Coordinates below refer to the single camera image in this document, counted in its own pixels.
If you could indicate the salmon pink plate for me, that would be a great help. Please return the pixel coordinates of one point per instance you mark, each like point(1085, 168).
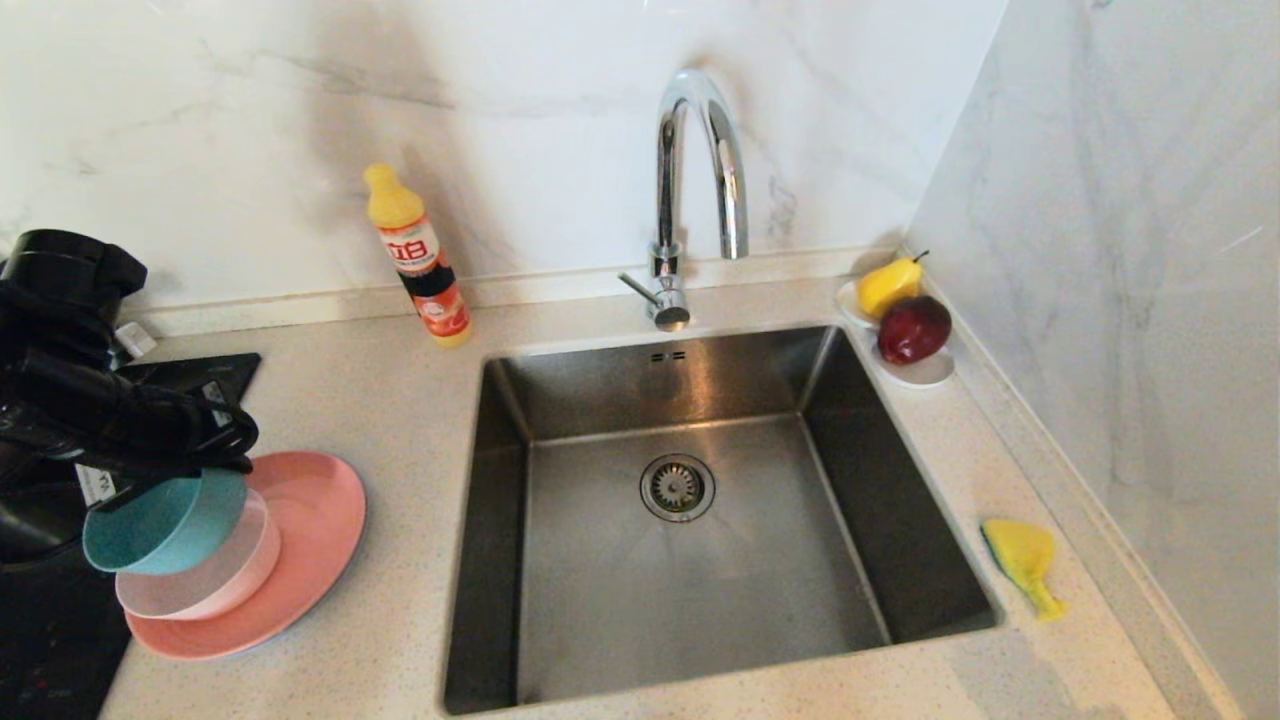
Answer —
point(320, 540)

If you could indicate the small white dish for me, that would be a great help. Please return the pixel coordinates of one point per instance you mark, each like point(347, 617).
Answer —
point(930, 374)
point(848, 303)

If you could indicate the black frying pan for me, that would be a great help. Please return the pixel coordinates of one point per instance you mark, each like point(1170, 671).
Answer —
point(30, 525)

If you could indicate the light pink bowl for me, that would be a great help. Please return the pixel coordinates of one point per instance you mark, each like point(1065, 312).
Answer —
point(230, 585)

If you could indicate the yellow pear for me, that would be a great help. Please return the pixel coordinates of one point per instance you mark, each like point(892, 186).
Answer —
point(887, 286)

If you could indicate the stainless steel sink basin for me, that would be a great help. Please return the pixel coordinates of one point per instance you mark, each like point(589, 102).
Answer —
point(620, 600)

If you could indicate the round metal drain strainer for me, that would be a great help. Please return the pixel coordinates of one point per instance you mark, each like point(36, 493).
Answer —
point(677, 487)

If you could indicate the dark red apple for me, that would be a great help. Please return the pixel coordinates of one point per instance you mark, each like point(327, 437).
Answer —
point(913, 328)

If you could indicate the chrome gooseneck faucet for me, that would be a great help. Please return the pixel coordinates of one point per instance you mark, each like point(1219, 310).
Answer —
point(668, 180)

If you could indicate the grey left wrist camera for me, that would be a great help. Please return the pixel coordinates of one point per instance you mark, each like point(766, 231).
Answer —
point(135, 340)

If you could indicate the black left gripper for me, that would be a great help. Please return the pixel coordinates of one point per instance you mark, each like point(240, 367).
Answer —
point(80, 400)

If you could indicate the yellow sponge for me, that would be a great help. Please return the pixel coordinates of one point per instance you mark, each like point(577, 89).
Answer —
point(1020, 550)

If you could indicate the teal bowl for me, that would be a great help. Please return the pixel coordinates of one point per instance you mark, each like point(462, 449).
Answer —
point(170, 530)

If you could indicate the black induction cooktop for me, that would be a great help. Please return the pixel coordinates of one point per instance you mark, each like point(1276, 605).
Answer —
point(50, 650)

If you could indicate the yellow-capped orange dish soap bottle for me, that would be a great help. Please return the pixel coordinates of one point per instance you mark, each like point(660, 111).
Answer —
point(415, 250)

